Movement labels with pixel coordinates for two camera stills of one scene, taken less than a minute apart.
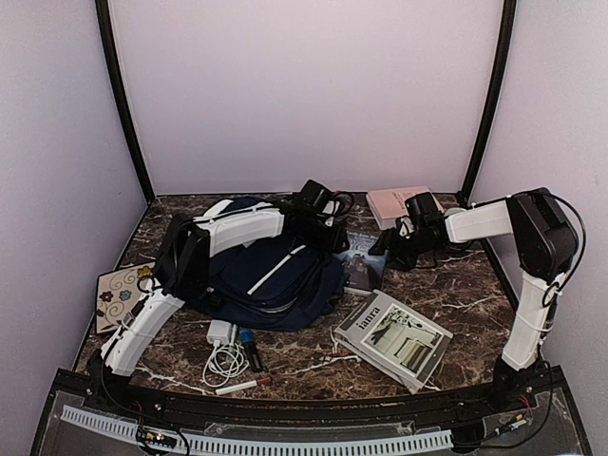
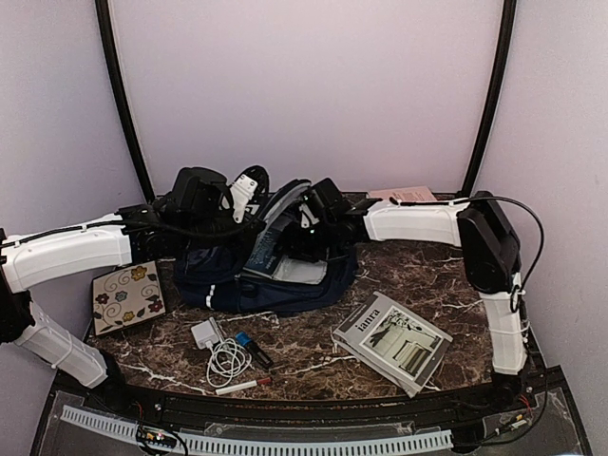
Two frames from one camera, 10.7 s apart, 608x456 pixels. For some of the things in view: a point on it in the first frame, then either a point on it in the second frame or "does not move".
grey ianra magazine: x=397 y=339 does not move
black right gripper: x=387 y=241 → x=295 y=248
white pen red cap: x=238 y=387 does not move
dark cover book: x=361 y=269 → x=263 y=259
